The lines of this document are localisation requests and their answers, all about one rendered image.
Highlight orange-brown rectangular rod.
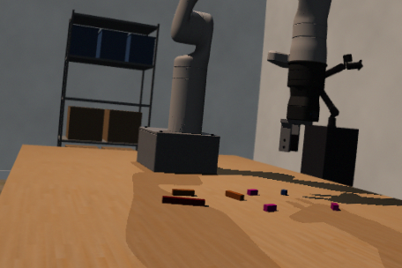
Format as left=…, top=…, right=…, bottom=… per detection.
left=225, top=190, right=244, bottom=201

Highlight small magenta block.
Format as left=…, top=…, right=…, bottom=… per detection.
left=247, top=189, right=258, bottom=196
left=331, top=203, right=339, bottom=211
left=264, top=204, right=277, bottom=212

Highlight red rod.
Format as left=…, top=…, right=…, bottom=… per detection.
left=162, top=196, right=205, bottom=206

